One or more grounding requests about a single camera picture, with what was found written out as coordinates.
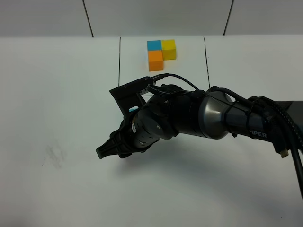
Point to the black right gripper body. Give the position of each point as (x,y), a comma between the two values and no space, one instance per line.
(150,124)

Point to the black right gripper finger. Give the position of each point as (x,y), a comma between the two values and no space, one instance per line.
(124,155)
(110,147)

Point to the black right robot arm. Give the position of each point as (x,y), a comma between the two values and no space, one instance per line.
(210,114)

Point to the orange template block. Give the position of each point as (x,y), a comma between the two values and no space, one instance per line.
(155,61)

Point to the white template paper sheet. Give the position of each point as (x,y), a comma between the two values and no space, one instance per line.
(190,62)

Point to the blue template block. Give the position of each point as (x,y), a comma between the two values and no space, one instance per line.
(154,45)

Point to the yellow template block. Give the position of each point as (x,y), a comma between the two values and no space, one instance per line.
(169,50)

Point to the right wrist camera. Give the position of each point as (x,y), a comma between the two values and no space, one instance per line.
(130,94)

